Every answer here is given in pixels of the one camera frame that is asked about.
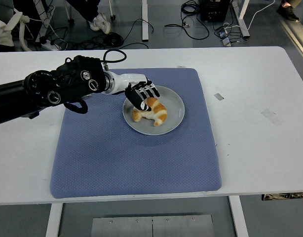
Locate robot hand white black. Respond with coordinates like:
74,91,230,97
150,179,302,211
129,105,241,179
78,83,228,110
111,73,160,112

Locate croissant bread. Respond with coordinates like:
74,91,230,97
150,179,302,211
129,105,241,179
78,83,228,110
132,97,168,127

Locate grey round plate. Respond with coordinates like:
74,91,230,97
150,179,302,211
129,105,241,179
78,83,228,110
122,85,186,136

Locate person's white sneaker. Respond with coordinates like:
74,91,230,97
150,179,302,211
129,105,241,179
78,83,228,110
87,12,111,35

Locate white desk leg slim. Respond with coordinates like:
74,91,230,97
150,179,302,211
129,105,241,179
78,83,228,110
141,0,149,41

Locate blue quilted mat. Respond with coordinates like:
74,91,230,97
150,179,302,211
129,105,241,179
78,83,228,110
49,68,222,199

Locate white power strip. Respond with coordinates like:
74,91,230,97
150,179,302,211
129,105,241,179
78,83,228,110
39,37,61,51

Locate person's leg dark trousers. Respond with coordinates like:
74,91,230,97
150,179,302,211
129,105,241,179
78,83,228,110
65,0,101,23

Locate black power adapter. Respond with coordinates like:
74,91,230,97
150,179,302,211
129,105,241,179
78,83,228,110
215,27,230,39

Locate black equipment box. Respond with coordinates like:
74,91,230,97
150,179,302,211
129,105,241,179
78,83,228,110
199,0,231,22

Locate white cloth garment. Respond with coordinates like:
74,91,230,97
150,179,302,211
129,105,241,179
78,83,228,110
0,15,16,54

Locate white desk leg with foot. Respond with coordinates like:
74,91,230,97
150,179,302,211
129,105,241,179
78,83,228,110
236,0,251,38

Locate grey metal plate with screws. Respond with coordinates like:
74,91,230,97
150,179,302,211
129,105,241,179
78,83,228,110
91,214,214,237

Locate large clear tape piece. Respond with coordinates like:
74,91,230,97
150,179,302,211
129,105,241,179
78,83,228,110
261,109,283,126

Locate white table leg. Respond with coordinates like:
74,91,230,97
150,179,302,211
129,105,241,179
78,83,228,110
44,202,64,237
227,195,250,237

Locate person's black shoe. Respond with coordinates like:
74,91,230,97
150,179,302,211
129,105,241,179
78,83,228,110
276,4,300,23

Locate black cable bundle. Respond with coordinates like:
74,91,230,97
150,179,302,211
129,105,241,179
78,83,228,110
92,32,124,49

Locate black thin cable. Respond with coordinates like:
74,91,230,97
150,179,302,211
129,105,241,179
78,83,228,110
118,18,154,50

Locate black coiled cable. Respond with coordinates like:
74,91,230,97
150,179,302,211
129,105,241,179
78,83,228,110
164,0,210,40

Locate white padded chair frame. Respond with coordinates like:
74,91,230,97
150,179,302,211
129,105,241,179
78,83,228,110
5,8,34,52

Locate white cable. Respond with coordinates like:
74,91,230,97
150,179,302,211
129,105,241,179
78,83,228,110
245,0,275,32

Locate camouflage patterned bracket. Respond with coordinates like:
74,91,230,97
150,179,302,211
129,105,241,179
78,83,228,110
261,192,303,201

